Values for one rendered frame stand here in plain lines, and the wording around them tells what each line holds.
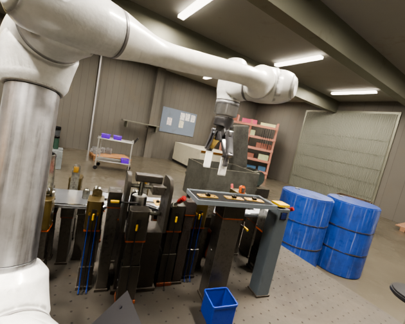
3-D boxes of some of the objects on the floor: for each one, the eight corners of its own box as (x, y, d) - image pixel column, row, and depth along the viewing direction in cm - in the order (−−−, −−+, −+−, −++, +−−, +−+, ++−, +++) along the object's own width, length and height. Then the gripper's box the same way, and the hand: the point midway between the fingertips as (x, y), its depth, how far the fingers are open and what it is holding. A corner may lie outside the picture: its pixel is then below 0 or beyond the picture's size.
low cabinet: (206, 164, 1050) (209, 147, 1039) (234, 176, 871) (240, 156, 860) (171, 160, 955) (175, 141, 945) (197, 173, 776) (201, 150, 766)
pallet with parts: (125, 158, 777) (126, 149, 773) (131, 163, 712) (132, 153, 708) (88, 155, 714) (89, 144, 710) (91, 160, 648) (93, 149, 644)
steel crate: (252, 213, 459) (262, 174, 449) (202, 215, 395) (212, 168, 385) (223, 197, 545) (231, 162, 534) (178, 195, 481) (186, 157, 470)
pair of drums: (371, 278, 293) (394, 210, 281) (299, 287, 243) (322, 204, 231) (321, 246, 364) (337, 190, 352) (256, 247, 314) (272, 182, 302)
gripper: (251, 119, 77) (237, 180, 80) (218, 117, 99) (208, 165, 102) (233, 115, 74) (219, 178, 76) (203, 114, 96) (193, 163, 99)
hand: (213, 168), depth 89 cm, fingers open, 13 cm apart
